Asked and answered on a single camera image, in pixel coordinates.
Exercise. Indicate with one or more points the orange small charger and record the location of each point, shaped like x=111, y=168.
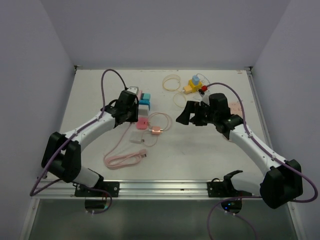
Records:
x=156, y=130

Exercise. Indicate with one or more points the blue plug adapter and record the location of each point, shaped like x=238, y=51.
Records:
x=145, y=102

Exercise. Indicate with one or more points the aluminium front rail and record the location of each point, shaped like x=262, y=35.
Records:
x=147, y=189

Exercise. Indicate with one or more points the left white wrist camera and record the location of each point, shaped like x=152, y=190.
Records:
x=133, y=89

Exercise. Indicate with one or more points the pink plug adapter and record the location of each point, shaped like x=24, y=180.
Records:
x=142, y=123

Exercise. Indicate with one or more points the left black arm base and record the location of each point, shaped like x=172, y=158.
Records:
x=112, y=187

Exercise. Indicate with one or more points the yellow cube socket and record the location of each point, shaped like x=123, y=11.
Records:
x=195, y=87

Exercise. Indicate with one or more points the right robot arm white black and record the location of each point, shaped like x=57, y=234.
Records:
x=281, y=180

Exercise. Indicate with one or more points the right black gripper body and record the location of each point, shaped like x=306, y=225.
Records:
x=203, y=115

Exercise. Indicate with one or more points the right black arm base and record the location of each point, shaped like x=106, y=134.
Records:
x=217, y=188

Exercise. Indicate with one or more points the orange yellow charger plug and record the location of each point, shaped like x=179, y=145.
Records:
x=187, y=89

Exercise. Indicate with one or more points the teal plug adapter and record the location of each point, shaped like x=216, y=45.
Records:
x=146, y=96

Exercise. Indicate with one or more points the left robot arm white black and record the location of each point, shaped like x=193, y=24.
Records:
x=62, y=156

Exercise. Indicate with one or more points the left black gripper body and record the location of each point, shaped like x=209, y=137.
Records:
x=132, y=112

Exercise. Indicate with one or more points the light blue charger plug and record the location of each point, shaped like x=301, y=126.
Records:
x=195, y=80

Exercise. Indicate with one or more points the white large charger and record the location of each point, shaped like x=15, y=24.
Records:
x=136, y=137

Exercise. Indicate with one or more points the pink rectangular power strip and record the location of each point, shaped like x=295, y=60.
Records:
x=139, y=94

